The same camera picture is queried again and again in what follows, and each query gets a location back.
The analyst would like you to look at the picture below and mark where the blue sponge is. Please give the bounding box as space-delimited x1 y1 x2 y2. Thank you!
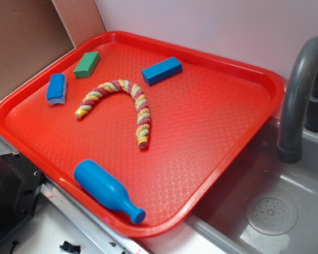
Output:
46 74 67 105

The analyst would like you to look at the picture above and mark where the red plastic tray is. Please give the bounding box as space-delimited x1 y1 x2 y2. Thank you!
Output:
0 31 284 238

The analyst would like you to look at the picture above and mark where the blue rectangular block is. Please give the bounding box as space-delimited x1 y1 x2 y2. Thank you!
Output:
141 57 182 85

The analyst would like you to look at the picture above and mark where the blue plastic bottle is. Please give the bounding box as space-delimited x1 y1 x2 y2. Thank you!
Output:
74 160 146 224

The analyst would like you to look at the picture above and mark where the green rectangular block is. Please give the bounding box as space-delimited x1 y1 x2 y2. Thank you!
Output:
74 51 101 78

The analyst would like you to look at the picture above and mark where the grey toy sink basin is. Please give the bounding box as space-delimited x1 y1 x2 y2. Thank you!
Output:
186 119 318 253

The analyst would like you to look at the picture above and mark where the grey toy faucet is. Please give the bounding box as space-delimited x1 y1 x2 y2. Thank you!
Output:
277 36 318 164

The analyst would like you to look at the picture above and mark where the black tape scrap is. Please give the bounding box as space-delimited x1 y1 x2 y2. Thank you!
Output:
59 241 81 254

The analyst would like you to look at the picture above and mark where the brown cardboard panel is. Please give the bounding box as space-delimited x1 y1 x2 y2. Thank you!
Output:
0 1 105 101

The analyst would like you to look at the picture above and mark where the multicolour twisted rope toy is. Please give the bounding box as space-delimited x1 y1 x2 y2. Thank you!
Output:
75 79 151 149

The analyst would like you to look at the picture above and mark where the aluminium frame rail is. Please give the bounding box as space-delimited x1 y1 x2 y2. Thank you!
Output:
0 136 147 253

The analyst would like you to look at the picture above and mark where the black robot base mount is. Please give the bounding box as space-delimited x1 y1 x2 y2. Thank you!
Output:
0 153 43 245

